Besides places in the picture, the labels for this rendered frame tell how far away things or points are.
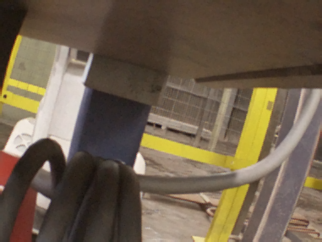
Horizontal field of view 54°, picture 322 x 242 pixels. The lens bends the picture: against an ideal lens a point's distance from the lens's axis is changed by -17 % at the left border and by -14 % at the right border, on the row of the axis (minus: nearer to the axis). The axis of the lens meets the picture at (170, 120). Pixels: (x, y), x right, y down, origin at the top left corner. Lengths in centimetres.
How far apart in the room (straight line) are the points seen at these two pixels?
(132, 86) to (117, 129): 8
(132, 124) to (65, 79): 67
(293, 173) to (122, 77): 59
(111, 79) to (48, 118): 73
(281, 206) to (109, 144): 54
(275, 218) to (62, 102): 64
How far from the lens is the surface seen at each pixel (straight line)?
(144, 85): 28
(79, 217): 22
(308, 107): 21
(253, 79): 16
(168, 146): 149
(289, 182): 80
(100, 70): 28
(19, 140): 130
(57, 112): 101
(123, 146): 35
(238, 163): 157
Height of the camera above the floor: 56
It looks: 2 degrees down
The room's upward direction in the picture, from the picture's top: 16 degrees clockwise
